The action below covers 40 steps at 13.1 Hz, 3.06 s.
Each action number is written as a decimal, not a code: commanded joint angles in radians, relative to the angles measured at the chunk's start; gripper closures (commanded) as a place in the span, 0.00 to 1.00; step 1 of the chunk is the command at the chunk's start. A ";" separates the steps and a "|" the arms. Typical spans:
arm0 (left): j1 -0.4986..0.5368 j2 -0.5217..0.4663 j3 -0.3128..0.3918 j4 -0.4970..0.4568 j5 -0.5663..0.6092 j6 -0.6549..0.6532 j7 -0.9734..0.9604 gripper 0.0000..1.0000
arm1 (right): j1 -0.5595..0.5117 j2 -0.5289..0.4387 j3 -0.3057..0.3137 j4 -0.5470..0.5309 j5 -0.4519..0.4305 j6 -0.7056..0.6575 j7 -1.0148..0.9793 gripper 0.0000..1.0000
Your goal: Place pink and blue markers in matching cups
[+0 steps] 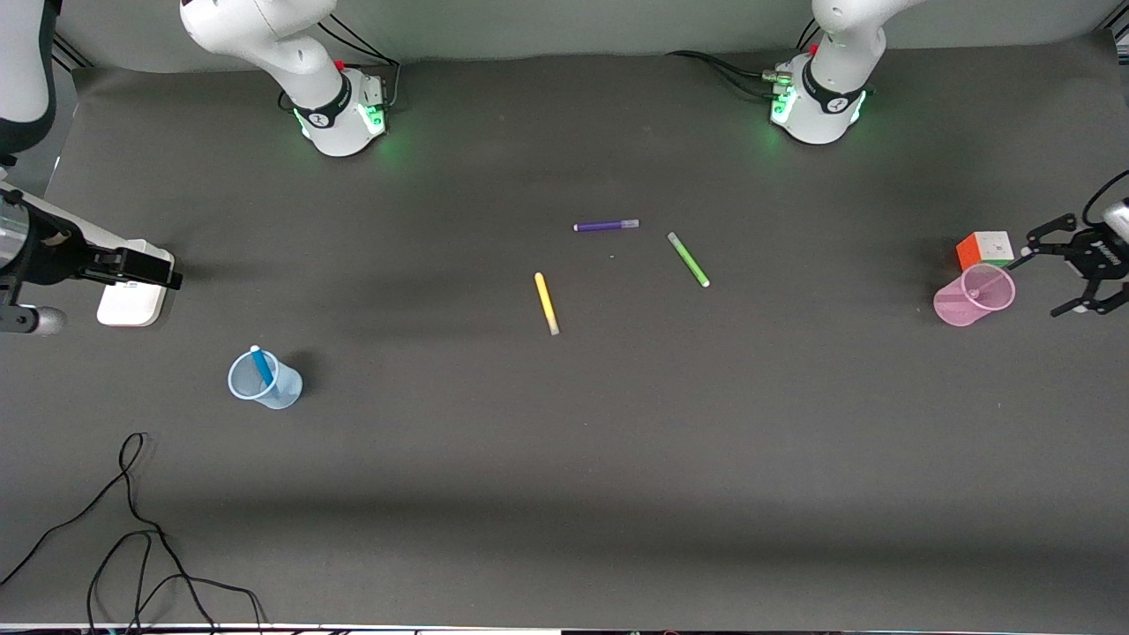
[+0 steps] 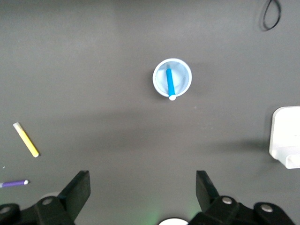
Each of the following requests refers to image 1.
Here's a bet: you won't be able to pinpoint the translucent pink cup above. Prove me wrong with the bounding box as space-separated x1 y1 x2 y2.
933 263 1017 328

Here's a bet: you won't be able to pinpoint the green marker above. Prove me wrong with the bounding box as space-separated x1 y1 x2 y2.
667 231 711 288

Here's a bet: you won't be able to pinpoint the white flat device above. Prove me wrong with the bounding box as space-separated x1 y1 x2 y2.
96 240 176 327

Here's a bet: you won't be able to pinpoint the colourful puzzle cube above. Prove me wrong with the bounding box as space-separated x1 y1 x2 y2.
956 231 1015 273

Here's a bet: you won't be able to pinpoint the translucent blue cup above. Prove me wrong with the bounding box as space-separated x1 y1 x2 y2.
228 350 303 410

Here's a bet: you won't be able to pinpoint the yellow marker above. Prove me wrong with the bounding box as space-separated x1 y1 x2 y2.
534 272 561 336

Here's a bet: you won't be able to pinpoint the black diagonal background cables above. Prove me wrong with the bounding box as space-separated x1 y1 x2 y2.
53 34 93 71

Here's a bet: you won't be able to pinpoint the black right arm base cables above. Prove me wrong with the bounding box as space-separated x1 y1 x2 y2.
318 13 403 111

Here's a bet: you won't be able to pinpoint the thin black table cable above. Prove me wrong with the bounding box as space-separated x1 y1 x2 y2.
86 529 265 631
0 432 217 631

